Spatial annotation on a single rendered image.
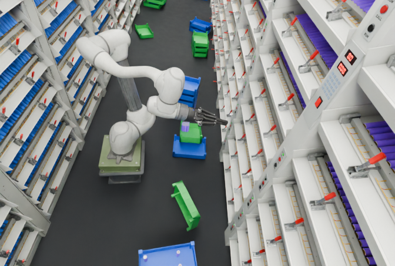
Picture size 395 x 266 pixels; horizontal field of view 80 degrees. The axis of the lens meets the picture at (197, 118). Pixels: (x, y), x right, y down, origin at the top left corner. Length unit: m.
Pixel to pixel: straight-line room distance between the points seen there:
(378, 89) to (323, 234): 0.43
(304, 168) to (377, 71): 0.40
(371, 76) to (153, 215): 1.64
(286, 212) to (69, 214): 1.52
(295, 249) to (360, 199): 0.39
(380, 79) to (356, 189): 0.26
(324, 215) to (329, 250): 0.10
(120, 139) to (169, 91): 0.67
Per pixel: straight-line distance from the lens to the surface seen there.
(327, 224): 0.85
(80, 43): 1.51
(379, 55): 0.70
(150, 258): 1.52
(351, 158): 0.74
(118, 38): 1.54
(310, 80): 0.94
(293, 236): 1.02
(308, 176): 0.90
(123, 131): 1.64
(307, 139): 0.86
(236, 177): 1.75
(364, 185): 0.71
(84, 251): 1.93
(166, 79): 1.09
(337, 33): 0.83
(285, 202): 1.06
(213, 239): 1.91
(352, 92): 0.75
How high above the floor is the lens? 1.81
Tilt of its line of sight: 46 degrees down
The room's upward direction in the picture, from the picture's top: 11 degrees clockwise
